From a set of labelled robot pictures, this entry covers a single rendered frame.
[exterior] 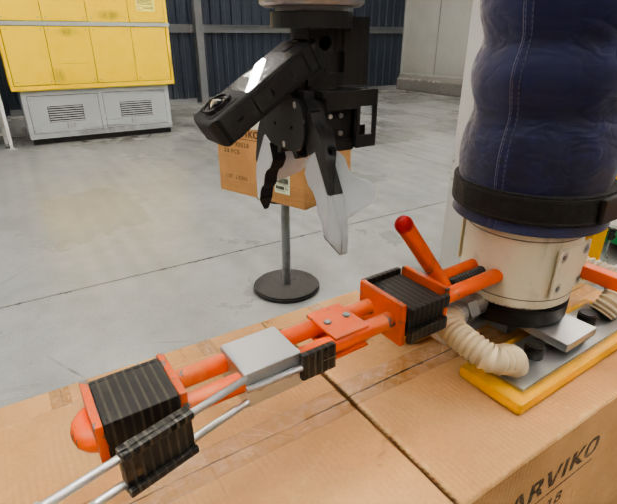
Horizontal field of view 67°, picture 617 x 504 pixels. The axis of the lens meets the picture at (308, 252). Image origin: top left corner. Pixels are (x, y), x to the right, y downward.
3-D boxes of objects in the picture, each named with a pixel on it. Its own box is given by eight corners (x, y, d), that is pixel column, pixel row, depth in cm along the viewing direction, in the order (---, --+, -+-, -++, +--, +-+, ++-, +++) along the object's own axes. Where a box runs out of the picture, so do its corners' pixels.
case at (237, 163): (220, 188, 263) (214, 115, 247) (268, 173, 292) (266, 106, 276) (305, 210, 230) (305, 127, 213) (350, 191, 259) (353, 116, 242)
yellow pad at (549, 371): (583, 306, 86) (590, 282, 84) (643, 333, 78) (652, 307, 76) (457, 376, 69) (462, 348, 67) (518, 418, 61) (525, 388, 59)
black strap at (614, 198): (509, 172, 85) (513, 150, 84) (650, 207, 68) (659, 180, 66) (420, 194, 74) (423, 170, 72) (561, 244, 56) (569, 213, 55)
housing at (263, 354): (274, 354, 58) (272, 323, 56) (304, 385, 53) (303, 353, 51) (221, 375, 54) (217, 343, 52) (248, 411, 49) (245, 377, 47)
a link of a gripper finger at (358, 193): (401, 234, 42) (367, 140, 43) (348, 249, 39) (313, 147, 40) (381, 243, 45) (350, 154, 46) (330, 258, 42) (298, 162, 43)
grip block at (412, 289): (398, 297, 70) (401, 262, 67) (450, 328, 62) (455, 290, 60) (354, 314, 66) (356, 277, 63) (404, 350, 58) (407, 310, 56)
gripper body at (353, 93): (376, 153, 45) (385, 12, 40) (300, 165, 41) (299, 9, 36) (331, 139, 51) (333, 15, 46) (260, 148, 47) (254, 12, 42)
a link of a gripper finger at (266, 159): (300, 201, 56) (327, 147, 49) (256, 210, 53) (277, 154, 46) (290, 181, 57) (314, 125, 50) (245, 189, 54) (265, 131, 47)
